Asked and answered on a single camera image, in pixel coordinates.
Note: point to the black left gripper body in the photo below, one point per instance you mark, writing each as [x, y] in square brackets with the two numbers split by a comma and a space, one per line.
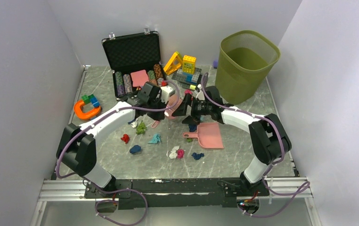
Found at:
[158, 102]

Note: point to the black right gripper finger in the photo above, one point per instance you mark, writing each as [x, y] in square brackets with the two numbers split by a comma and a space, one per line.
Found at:
[182, 109]
[192, 120]

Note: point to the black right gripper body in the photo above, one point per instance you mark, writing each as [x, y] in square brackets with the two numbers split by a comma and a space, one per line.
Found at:
[199, 109]

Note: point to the pink plastic dustpan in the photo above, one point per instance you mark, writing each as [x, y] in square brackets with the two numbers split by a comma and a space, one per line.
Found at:
[208, 135]

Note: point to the pink hand brush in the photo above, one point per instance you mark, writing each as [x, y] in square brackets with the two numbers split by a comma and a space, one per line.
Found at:
[174, 102]

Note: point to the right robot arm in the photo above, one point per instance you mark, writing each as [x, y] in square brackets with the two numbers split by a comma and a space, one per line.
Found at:
[269, 138]

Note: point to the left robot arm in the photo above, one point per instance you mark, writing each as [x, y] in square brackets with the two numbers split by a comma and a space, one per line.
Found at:
[78, 145]

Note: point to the navy paper scrap by dustpan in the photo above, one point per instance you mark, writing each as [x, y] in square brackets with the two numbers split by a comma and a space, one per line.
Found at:
[192, 127]

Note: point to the magenta paper scrap near brush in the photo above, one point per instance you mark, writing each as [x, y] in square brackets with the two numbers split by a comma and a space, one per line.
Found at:
[188, 91]

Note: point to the teal paper scrap centre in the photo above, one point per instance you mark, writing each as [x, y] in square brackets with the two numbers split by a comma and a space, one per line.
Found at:
[155, 139]

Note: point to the white paper scrap left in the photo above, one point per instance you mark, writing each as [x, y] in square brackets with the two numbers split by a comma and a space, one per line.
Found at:
[134, 124]

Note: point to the white paper scrap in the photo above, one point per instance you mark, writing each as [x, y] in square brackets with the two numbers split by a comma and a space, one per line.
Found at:
[172, 154]
[134, 124]

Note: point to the navy paper scrap front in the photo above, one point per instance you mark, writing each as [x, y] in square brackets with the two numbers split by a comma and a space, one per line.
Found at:
[197, 156]

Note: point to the white paper scrap front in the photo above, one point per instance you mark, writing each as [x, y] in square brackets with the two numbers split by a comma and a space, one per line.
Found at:
[172, 154]

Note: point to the red paper scrap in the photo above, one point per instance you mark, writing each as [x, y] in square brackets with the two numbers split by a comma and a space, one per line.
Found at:
[125, 138]

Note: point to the blue paper scrap left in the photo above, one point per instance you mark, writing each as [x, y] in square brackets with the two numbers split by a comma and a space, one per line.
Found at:
[135, 149]

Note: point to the black poker chip case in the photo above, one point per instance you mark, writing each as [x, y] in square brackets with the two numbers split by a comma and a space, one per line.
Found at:
[131, 53]

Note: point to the yellow toy brick window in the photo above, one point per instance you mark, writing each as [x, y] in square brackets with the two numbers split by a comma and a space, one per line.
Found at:
[189, 64]

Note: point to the orange yellow triangle toy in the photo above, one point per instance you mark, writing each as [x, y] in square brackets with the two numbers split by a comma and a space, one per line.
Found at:
[173, 64]

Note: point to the purple object behind basket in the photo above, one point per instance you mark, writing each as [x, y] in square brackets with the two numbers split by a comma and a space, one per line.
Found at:
[215, 64]

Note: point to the green blue toy bricks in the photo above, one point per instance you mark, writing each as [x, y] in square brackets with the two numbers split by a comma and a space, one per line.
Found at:
[90, 99]

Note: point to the olive green mesh wastebasket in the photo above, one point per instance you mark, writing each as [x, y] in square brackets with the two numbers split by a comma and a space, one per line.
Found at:
[245, 59]

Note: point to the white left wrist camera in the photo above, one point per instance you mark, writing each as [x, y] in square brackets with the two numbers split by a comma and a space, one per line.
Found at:
[166, 93]

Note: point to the grey brick base plate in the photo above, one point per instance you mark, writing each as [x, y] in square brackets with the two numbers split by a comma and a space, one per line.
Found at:
[189, 79]

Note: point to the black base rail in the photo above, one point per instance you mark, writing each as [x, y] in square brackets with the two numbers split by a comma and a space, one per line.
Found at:
[135, 193]

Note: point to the aluminium frame rail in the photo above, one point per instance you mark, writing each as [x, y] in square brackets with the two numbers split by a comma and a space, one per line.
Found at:
[57, 191]

